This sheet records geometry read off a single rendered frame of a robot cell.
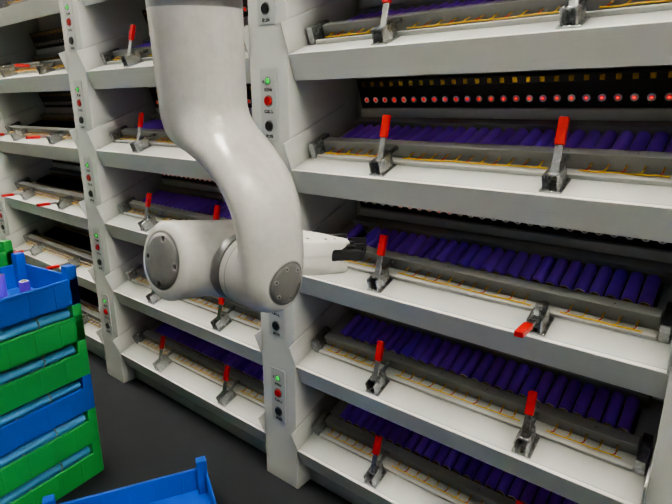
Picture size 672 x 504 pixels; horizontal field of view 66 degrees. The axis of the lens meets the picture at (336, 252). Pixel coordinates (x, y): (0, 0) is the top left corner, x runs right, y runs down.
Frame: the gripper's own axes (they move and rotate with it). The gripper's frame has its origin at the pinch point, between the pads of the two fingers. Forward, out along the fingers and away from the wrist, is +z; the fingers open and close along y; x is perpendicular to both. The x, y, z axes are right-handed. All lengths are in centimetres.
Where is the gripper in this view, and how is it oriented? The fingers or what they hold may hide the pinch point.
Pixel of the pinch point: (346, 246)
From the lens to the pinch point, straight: 78.1
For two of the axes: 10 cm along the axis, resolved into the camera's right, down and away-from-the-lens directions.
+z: 6.2, -0.6, 7.8
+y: 7.8, 1.7, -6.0
